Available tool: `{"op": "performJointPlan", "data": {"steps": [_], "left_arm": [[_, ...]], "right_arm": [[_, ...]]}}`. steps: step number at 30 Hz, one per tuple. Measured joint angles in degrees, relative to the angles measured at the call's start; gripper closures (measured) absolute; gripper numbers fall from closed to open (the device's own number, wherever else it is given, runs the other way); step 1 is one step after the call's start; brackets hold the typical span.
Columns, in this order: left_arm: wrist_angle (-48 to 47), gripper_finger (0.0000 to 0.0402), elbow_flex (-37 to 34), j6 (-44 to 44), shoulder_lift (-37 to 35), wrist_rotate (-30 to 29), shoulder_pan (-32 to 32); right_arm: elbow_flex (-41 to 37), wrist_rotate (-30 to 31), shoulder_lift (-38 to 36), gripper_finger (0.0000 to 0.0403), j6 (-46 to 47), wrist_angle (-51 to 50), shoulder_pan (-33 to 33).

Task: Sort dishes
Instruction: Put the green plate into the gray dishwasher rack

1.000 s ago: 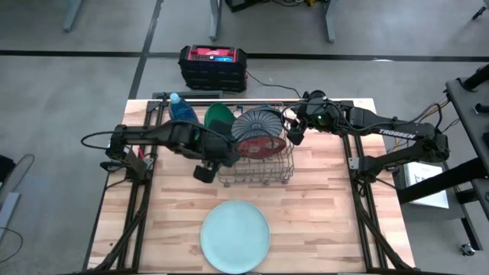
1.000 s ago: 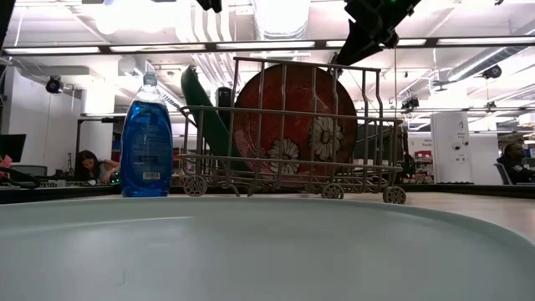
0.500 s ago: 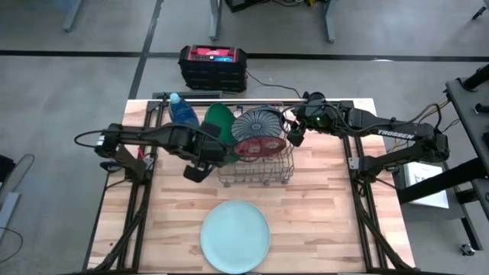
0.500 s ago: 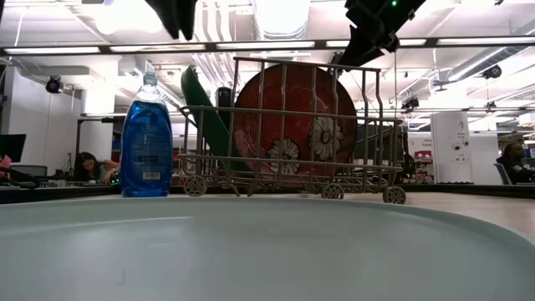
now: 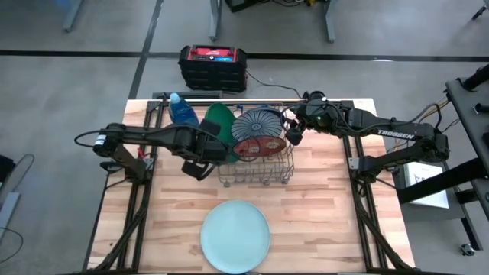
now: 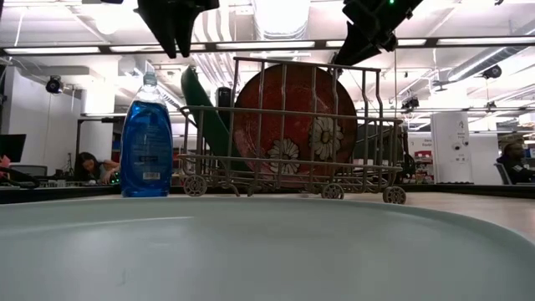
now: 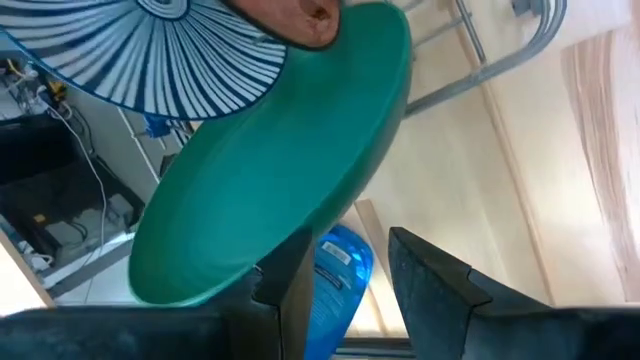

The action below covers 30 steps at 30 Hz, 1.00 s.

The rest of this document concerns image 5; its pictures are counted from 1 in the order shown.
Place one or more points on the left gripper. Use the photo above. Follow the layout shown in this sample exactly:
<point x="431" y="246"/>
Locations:
<point x="206" y="145"/>

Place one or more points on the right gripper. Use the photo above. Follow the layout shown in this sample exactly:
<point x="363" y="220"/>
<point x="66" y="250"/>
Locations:
<point x="321" y="114"/>

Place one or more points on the green deep plate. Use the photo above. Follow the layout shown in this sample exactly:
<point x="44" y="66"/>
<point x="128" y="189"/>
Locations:
<point x="223" y="118"/>

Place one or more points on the red daisy plate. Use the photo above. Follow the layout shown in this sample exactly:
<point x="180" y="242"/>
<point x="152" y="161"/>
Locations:
<point x="260" y="148"/>

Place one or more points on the blue white striped plate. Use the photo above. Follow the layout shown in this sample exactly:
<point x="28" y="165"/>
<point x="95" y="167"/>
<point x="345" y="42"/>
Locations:
<point x="258" y="126"/>

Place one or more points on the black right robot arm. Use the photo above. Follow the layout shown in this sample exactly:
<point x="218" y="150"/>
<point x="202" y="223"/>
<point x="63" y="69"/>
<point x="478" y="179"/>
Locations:
<point x="397" y="133"/>

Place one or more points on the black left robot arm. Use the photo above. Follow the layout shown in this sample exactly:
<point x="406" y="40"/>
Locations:
<point x="145" y="134"/>

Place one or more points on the blue dish soap bottle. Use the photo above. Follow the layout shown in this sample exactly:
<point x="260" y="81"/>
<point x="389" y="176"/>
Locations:
<point x="182" y="112"/>

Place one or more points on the black grille bar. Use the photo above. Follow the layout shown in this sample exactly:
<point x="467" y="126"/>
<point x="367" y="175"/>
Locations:
<point x="191" y="94"/>

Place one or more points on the red black power station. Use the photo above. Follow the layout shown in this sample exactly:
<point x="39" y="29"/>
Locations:
<point x="212" y="72"/>

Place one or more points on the pale blue plate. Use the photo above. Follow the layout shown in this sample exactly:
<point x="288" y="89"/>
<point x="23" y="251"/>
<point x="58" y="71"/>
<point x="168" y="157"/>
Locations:
<point x="235" y="237"/>

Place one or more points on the white box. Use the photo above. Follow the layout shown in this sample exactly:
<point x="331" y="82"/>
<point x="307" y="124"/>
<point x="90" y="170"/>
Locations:
<point x="424" y="187"/>

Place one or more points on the black computer tower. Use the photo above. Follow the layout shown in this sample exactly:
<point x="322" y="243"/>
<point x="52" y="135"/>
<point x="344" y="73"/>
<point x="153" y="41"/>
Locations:
<point x="244" y="4"/>

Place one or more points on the black metal stand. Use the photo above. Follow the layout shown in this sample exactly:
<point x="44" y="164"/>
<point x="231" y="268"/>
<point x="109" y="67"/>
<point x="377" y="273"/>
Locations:
<point x="466" y="99"/>

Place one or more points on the black chair leg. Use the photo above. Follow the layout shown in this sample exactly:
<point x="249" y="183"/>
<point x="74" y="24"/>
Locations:
<point x="482" y="8"/>

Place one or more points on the black caster wheel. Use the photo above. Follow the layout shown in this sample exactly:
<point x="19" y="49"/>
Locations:
<point x="468" y="250"/>

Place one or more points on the grey stand base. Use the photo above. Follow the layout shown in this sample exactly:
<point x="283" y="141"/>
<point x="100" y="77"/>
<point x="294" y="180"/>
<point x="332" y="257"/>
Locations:
<point x="7" y="206"/>

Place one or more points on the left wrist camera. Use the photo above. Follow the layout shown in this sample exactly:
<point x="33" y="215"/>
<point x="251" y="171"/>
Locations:
<point x="195" y="170"/>

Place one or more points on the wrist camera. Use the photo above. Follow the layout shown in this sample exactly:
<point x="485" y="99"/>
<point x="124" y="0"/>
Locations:
<point x="294" y="136"/>
<point x="195" y="170"/>

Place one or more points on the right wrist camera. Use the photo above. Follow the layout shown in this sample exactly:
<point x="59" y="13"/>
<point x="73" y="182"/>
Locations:
<point x="294" y="136"/>

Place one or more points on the silver metal bracket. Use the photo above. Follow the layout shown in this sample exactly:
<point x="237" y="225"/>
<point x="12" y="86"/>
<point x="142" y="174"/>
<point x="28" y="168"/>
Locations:
<point x="353" y="163"/>

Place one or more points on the black aluminium table frame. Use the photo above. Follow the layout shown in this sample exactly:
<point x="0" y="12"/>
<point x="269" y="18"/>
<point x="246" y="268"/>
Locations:
<point x="152" y="105"/>

